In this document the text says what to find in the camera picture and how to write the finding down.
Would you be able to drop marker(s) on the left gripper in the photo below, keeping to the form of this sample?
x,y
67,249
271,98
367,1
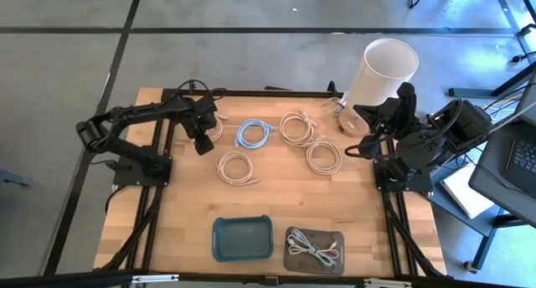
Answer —
x,y
199,124

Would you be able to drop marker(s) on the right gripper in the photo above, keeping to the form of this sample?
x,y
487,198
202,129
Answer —
x,y
395,118

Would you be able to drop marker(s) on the blue plastic bin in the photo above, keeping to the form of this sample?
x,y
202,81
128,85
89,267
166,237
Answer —
x,y
243,240

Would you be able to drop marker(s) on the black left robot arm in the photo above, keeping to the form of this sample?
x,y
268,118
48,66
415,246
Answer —
x,y
138,110

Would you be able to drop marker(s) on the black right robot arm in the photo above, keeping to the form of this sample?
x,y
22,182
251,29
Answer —
x,y
414,154

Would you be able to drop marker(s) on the tall white cylinder container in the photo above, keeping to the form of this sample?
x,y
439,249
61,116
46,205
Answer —
x,y
381,83

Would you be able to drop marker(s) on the white flat box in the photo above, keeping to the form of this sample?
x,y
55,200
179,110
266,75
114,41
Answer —
x,y
465,191

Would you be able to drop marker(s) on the laptop on stand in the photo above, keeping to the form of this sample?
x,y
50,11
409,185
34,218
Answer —
x,y
494,183

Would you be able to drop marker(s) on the clear grey plastic bin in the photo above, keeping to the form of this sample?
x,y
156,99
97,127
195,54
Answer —
x,y
295,266

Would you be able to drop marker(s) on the black laptop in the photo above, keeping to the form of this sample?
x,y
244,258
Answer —
x,y
523,162

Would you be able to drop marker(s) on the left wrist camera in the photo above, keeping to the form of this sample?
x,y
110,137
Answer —
x,y
206,106

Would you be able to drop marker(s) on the black aluminium table frame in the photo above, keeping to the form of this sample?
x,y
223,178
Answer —
x,y
391,221

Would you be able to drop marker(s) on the silver frame bracket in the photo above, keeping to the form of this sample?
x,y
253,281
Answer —
x,y
387,283
154,278

